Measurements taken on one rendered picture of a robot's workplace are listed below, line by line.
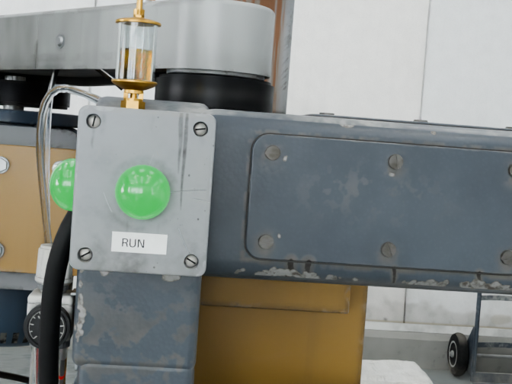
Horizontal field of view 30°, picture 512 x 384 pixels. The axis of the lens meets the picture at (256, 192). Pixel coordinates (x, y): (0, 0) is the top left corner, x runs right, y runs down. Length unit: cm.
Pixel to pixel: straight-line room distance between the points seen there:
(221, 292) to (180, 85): 21
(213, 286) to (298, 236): 25
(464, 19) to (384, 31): 50
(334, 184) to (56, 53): 34
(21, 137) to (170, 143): 46
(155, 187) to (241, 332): 39
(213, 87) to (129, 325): 20
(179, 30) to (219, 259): 20
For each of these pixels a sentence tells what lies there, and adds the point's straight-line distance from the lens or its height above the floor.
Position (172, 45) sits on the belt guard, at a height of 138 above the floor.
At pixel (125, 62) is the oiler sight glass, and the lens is 60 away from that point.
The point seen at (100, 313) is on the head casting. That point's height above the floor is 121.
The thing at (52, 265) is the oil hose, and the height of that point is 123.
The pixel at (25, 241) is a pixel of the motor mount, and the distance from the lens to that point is 97.
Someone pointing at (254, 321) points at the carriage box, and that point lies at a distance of 88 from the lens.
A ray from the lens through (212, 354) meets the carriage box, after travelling 89.
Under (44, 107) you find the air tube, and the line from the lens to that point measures 71.
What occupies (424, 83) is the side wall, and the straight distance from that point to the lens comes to 595.
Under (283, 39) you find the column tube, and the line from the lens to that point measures 108.
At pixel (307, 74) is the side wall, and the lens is 581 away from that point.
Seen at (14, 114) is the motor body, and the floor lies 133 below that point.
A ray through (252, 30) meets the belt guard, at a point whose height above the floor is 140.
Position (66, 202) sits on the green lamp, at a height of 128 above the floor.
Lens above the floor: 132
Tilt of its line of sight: 3 degrees down
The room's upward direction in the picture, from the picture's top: 4 degrees clockwise
